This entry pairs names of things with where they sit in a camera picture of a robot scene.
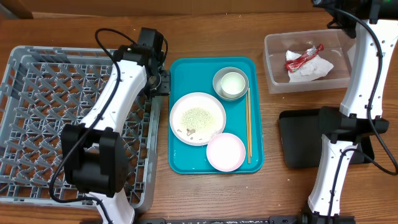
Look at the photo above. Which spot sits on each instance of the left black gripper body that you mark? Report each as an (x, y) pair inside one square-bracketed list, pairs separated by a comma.
[(160, 84)]

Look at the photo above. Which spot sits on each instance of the grey bowl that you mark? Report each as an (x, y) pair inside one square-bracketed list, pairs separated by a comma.
[(217, 82)]

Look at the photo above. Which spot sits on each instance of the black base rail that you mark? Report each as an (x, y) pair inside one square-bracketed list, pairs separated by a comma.
[(278, 219)]

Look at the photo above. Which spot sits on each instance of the white napkin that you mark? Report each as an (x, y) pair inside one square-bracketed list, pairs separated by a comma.
[(314, 69)]

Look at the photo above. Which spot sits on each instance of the right wooden chopstick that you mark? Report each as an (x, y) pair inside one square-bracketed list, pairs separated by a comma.
[(249, 124)]

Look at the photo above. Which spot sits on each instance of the large white plate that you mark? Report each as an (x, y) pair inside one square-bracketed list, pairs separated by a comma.
[(196, 118)]

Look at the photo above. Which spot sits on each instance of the black plastic tray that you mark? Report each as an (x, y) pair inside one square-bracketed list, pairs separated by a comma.
[(298, 140)]

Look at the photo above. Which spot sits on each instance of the teal plastic tray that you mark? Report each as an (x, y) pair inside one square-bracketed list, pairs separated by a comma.
[(188, 75)]

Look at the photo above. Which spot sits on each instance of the small pink plate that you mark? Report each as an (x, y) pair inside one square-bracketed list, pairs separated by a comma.
[(226, 152)]

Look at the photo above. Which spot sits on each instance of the red snack wrapper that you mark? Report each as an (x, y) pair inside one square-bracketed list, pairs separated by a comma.
[(293, 65)]

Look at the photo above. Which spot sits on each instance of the white cup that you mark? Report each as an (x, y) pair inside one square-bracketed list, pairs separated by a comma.
[(232, 84)]

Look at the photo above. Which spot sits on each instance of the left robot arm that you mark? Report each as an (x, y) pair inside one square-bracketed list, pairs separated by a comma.
[(94, 158)]

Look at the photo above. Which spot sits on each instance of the clear plastic bin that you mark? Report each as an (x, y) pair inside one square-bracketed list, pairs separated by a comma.
[(339, 50)]

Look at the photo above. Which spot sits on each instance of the grey plastic dish rack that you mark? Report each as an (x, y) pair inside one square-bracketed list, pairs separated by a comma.
[(45, 88)]

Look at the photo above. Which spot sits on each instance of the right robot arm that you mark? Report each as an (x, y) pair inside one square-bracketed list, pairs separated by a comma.
[(374, 26)]

